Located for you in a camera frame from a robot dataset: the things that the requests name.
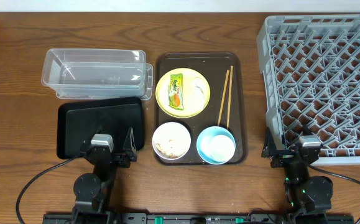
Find dark brown serving tray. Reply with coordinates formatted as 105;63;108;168
154;52;248;166

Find white bowl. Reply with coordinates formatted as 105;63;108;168
152;122;192;161

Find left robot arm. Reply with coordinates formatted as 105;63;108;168
70;128;137;224

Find rice food scraps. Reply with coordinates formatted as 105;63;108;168
155;139;183;159

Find black tray bin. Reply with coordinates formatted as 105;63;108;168
57;96;145;159

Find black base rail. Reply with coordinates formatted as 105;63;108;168
42;212;354;224

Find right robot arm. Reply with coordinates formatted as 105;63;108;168
261;127;333;223

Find clear plastic bin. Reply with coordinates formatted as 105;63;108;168
41;49;154;100

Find left wooden chopstick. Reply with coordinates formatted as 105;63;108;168
218;70;229;126

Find light blue bowl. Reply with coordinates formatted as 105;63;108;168
196;126;236;165

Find green snack wrapper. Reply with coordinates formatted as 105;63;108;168
168;73;184;110

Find grey dishwasher rack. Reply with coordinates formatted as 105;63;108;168
257;14;360;166

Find small white cup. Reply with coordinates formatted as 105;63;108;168
209;135;235;162

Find yellow plate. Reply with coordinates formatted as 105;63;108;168
155;68;211;118

